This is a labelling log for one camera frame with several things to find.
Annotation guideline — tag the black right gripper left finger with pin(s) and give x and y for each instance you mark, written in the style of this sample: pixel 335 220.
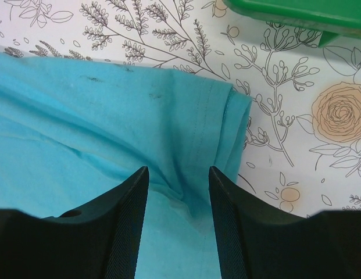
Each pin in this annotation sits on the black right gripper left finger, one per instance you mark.
pixel 99 239

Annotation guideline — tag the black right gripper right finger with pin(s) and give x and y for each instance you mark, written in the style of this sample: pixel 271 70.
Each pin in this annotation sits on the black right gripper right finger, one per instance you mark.
pixel 257 240

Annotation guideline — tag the turquoise t shirt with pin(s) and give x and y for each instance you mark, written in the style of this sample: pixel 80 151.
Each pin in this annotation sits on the turquoise t shirt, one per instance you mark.
pixel 71 130

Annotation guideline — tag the floral tablecloth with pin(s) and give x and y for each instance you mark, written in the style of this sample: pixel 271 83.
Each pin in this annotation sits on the floral tablecloth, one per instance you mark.
pixel 294 157

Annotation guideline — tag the green plastic bin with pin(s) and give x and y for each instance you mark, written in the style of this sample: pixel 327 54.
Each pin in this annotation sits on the green plastic bin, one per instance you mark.
pixel 333 18

